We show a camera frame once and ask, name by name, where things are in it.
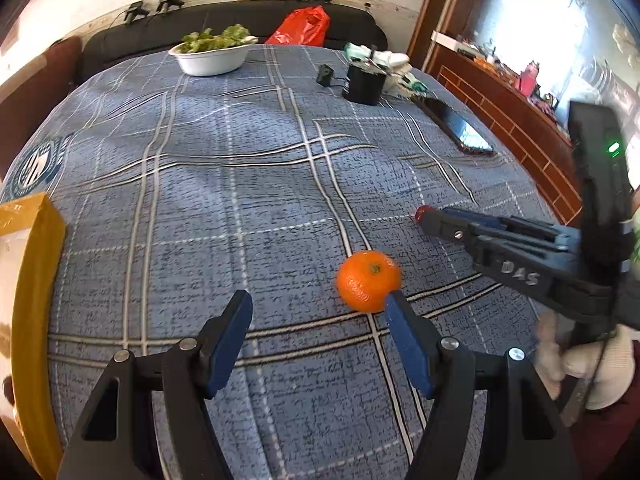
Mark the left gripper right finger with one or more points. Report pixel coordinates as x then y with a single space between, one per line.
523 438

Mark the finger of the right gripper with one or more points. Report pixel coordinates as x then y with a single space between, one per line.
558 279
528 231

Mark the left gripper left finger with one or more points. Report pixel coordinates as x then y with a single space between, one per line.
115 436

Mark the red jujube date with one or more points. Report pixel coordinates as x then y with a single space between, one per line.
422 211

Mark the orange tangerine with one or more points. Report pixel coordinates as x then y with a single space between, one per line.
366 278

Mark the right hand white glove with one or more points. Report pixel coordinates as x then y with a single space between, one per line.
610 364

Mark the brown wooden cabinet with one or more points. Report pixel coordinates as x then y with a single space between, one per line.
531 136

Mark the black smartphone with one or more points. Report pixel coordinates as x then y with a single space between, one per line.
465 137

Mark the pink bottle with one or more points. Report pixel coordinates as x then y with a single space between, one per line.
528 79

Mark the yellow cardboard box tray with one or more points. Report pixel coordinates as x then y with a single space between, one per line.
32 238

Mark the white green cloth bag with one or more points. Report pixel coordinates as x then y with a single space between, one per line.
394 67

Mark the black cylindrical cup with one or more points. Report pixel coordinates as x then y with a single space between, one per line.
363 84

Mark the blue plaid tablecloth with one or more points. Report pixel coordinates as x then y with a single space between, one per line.
177 191

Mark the small black charger cube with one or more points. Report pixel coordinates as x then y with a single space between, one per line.
325 75

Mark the red plastic bag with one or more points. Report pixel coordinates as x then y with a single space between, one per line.
302 27

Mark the dark red armchair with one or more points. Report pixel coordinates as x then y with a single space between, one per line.
29 95

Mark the green lettuce leaves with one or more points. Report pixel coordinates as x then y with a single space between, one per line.
232 36

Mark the white bowl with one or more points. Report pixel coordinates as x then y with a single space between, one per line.
213 62

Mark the black clamp device left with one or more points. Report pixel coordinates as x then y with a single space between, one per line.
135 10

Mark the black clamp device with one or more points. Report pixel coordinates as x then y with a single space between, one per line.
164 6
135 10

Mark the black clamp device right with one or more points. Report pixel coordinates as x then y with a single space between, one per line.
164 6

